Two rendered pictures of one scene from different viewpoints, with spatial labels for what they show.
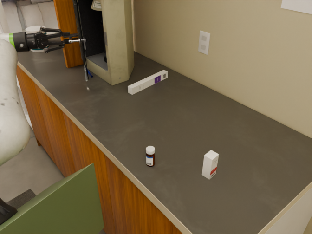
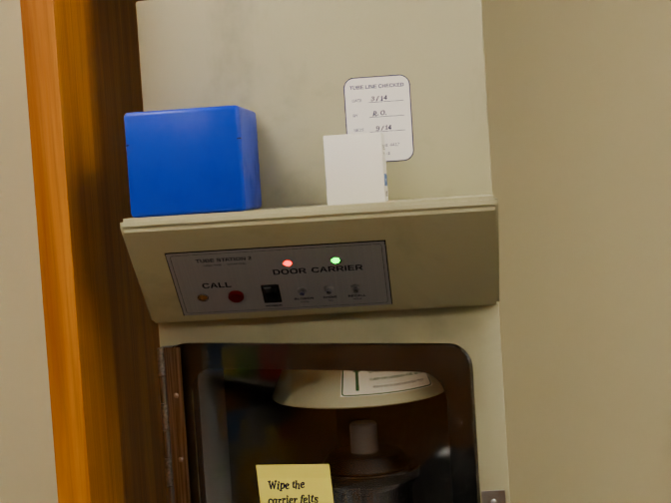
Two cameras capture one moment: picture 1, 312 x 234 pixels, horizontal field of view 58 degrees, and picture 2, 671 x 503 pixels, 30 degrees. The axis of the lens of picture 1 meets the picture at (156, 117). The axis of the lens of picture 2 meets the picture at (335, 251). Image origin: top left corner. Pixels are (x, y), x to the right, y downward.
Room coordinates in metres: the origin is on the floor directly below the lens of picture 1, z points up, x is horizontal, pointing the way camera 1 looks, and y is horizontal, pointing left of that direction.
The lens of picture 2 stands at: (0.69, 1.17, 1.53)
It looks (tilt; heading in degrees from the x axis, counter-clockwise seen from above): 3 degrees down; 314
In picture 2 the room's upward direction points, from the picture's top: 4 degrees counter-clockwise
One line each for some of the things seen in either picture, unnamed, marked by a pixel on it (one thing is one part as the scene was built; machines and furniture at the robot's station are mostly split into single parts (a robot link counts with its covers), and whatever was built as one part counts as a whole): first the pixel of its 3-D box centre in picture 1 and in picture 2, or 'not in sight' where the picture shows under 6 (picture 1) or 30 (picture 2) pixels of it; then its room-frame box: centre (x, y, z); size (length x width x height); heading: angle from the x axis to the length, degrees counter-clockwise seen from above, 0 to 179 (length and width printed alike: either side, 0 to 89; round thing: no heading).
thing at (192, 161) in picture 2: not in sight; (195, 162); (1.55, 0.45, 1.56); 0.10 x 0.10 x 0.09; 39
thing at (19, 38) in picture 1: (22, 42); not in sight; (1.34, 0.65, 1.20); 0.12 x 0.06 x 0.09; 16
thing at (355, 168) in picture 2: not in sight; (355, 169); (1.44, 0.36, 1.54); 0.05 x 0.05 x 0.06; 39
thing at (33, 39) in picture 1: (38, 40); not in sight; (1.37, 0.58, 1.20); 0.09 x 0.07 x 0.08; 106
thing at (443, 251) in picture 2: not in sight; (316, 261); (1.47, 0.39, 1.46); 0.32 x 0.12 x 0.10; 39
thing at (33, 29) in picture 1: (37, 38); not in sight; (1.95, 0.83, 1.02); 0.13 x 0.13 x 0.15
